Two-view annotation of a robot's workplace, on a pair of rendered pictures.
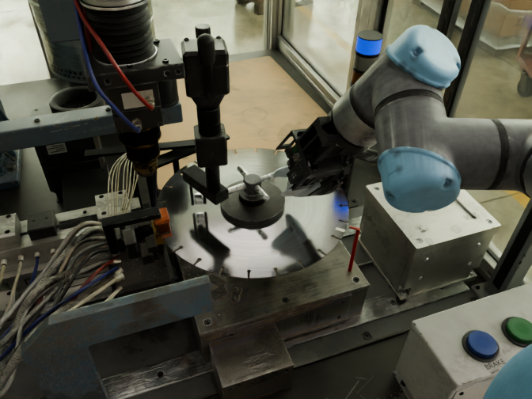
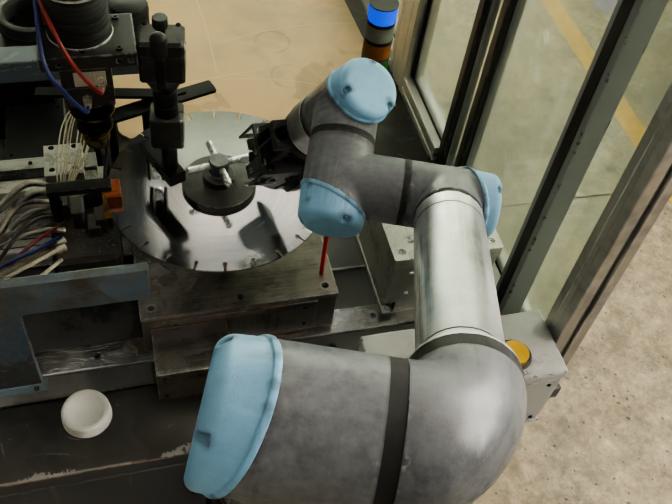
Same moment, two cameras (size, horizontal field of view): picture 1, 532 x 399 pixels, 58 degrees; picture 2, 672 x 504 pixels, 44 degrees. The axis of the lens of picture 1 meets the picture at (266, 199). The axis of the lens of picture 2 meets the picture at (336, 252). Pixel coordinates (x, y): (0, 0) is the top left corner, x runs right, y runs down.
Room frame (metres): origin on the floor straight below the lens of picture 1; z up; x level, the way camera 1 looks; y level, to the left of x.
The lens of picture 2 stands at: (-0.24, -0.17, 1.88)
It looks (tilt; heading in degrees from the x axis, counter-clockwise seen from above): 51 degrees down; 0
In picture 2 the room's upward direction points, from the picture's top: 9 degrees clockwise
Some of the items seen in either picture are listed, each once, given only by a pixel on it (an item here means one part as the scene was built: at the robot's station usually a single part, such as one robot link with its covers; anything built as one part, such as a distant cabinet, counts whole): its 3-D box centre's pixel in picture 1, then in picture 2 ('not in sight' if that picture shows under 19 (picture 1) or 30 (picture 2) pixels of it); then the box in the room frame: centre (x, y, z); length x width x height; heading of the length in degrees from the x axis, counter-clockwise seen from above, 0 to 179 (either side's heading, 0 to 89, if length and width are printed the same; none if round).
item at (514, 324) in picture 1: (519, 332); not in sight; (0.40, -0.38, 0.90); 0.04 x 0.04 x 0.02
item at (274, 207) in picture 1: (252, 197); (219, 179); (0.61, 0.02, 0.96); 0.11 x 0.11 x 0.03
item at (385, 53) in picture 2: (363, 75); (376, 45); (0.84, -0.18, 1.08); 0.05 x 0.04 x 0.03; 21
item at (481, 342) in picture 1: (480, 346); not in sight; (0.38, -0.31, 0.90); 0.04 x 0.04 x 0.02
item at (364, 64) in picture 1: (366, 59); (379, 28); (0.84, -0.18, 1.11); 0.05 x 0.04 x 0.03; 21
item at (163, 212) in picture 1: (138, 230); (86, 200); (0.54, 0.21, 0.95); 0.10 x 0.03 x 0.07; 111
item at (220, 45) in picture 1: (207, 100); (164, 84); (0.56, 0.08, 1.17); 0.06 x 0.05 x 0.20; 102
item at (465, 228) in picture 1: (421, 233); (424, 241); (0.68, -0.31, 0.82); 0.18 x 0.18 x 0.15; 21
